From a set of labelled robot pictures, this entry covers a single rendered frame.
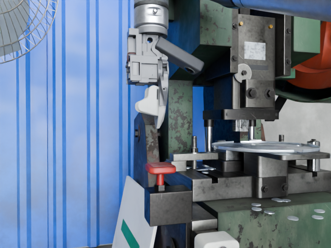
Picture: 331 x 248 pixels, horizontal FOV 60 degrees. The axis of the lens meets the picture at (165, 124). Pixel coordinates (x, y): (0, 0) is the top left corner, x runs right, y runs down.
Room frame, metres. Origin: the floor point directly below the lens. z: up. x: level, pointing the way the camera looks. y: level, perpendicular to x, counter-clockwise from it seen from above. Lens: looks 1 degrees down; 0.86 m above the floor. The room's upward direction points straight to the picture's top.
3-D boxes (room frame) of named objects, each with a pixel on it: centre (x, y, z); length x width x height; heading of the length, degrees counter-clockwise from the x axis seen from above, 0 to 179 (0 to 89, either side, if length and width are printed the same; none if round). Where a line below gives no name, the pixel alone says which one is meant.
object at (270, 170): (0.77, -0.29, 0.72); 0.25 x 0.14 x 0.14; 16
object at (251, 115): (0.95, -0.24, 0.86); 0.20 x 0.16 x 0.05; 106
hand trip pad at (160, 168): (0.63, 0.01, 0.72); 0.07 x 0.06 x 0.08; 16
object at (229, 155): (0.94, -0.25, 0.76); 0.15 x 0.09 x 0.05; 106
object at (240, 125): (0.93, -0.25, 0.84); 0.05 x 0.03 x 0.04; 106
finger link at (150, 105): (0.61, 0.03, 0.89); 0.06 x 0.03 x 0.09; 104
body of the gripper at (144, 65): (0.62, 0.04, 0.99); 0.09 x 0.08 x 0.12; 104
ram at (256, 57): (0.90, -0.26, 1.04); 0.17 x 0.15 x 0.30; 16
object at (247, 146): (0.82, -0.28, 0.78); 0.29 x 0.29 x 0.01
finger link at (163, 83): (0.61, 0.01, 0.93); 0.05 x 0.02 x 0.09; 14
